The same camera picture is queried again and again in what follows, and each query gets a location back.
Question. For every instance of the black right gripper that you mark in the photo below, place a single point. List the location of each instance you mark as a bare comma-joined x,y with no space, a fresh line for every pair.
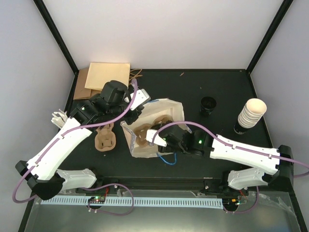
164,151

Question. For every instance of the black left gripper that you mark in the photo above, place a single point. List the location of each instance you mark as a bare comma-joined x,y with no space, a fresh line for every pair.
130,120

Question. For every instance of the brown pulp cup carrier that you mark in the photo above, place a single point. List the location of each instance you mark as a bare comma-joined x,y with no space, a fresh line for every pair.
141,131
105,140

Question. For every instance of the blue checkered paper bag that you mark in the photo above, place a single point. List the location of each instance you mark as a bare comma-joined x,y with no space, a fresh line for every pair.
151,111

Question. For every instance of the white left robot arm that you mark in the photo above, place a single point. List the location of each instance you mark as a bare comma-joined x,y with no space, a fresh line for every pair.
113,103

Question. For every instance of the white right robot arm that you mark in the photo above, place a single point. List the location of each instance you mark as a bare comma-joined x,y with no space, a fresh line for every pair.
265,166

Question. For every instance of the light tan paper bag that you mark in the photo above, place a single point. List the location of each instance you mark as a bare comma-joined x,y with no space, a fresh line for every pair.
101,73

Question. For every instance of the brown kraft paper bag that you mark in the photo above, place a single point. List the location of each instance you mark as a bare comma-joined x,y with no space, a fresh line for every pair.
82,93

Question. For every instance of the stack of black lids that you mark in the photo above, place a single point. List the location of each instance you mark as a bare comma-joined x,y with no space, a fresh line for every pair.
207,105

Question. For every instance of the white wrapped stirrers bundle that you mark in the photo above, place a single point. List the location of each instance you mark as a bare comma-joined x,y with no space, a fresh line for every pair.
59,118

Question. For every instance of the small electronics board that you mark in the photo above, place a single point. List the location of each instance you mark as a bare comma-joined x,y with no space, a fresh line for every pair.
97,199

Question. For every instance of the stack of white paper cups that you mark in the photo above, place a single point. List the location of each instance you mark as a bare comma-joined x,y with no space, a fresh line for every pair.
250,115

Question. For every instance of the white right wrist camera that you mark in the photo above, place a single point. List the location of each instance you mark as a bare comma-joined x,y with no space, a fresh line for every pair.
155,139

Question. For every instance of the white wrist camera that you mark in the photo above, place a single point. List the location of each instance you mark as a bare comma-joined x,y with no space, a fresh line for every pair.
141,98
155,139

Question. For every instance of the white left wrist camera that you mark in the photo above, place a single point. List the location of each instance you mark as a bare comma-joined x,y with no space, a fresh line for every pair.
141,98

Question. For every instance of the light blue slotted cable duct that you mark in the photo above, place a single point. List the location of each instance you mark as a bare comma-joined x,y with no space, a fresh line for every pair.
138,202

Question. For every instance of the black corner frame post left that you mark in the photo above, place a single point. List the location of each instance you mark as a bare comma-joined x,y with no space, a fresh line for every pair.
55,33

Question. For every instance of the black corner frame post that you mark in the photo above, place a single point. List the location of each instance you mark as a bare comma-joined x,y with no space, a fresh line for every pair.
279,16
55,33

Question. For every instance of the black corner frame post right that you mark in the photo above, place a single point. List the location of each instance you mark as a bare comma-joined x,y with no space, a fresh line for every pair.
279,16

